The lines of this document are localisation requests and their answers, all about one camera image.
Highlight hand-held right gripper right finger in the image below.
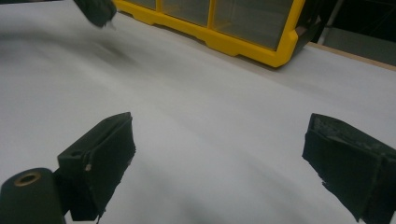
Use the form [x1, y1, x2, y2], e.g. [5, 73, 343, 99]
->
[301, 113, 396, 224]

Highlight wooden table board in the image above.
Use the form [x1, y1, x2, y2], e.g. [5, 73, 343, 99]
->
[306, 41, 396, 73]

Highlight yellow organizer case clear drawers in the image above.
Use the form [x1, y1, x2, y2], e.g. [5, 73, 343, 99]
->
[112, 0, 322, 69]

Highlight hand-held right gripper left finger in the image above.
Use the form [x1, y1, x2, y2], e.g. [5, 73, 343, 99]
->
[57, 111, 137, 222]

